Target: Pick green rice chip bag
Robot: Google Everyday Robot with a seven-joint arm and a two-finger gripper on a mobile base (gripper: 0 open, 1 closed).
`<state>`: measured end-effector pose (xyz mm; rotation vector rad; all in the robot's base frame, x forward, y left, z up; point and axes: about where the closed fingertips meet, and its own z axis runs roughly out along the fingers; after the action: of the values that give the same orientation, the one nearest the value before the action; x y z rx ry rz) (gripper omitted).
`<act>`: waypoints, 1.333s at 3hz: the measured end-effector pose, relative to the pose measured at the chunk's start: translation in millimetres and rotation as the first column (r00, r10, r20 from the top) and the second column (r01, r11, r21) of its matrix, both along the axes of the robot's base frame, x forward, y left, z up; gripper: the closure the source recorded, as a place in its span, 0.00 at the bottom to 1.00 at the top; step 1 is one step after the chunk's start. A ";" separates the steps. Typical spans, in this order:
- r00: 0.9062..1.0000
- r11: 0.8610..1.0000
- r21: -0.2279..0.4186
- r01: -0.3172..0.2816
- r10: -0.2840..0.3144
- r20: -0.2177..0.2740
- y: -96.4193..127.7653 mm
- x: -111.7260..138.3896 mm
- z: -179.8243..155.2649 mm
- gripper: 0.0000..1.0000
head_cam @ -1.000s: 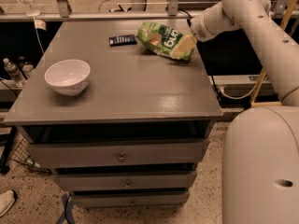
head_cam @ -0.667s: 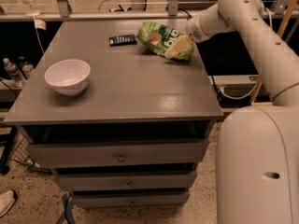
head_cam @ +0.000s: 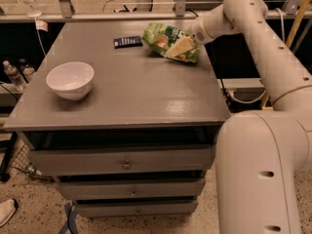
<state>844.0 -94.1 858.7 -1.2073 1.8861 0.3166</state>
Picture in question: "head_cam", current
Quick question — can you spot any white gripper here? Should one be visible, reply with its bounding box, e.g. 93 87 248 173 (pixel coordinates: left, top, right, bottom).
166 19 209 57

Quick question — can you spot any green rice chip bag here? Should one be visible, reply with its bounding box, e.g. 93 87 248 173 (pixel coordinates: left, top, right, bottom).
142 22 200 63

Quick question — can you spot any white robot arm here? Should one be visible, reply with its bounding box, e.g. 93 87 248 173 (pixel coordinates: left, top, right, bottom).
186 0 312 234

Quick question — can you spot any dark blue snack bar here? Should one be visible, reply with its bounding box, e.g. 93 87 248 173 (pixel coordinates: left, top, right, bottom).
113 36 142 49

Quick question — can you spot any grey drawer cabinet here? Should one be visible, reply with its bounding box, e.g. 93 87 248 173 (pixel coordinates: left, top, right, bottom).
5 21 229 206

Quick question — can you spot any white ceramic bowl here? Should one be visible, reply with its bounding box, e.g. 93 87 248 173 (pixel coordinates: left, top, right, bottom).
46 61 95 100

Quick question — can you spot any top grey drawer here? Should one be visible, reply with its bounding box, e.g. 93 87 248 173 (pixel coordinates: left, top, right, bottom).
30 146 215 176

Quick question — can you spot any grey drawer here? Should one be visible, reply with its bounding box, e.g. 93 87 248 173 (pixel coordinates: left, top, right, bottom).
57 178 205 200
30 146 215 176
75 199 198 218

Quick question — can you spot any clear plastic water bottle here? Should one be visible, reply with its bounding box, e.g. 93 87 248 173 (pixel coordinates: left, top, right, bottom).
3 60 26 92

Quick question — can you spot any middle grey drawer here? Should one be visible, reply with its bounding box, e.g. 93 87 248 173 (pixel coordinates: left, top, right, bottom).
57 178 205 200

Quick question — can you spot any bottom grey drawer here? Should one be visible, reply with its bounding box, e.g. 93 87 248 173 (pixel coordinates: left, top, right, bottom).
75 199 198 218

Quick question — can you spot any white shoe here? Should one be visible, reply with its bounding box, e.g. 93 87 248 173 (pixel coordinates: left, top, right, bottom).
0 199 18 227

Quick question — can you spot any white cable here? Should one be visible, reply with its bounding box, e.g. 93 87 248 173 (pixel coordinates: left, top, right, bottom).
227 8 286 105

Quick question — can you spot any metal frame rail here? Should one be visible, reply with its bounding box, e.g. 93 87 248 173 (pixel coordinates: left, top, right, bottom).
0 0 312 24

